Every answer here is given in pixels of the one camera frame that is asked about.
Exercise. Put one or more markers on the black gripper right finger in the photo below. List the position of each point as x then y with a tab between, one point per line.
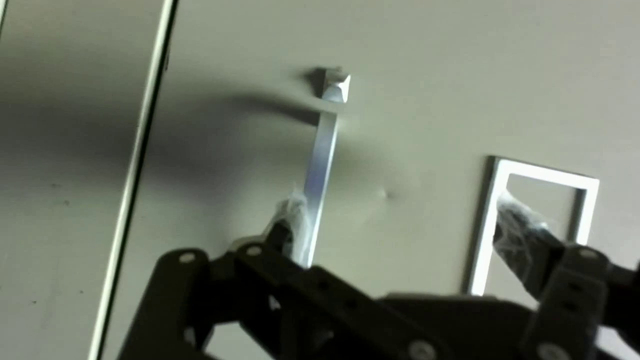
580	300

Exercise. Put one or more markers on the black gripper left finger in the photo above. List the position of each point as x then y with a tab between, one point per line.
187	293

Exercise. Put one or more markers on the gray drawer front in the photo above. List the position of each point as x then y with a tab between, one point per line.
466	80

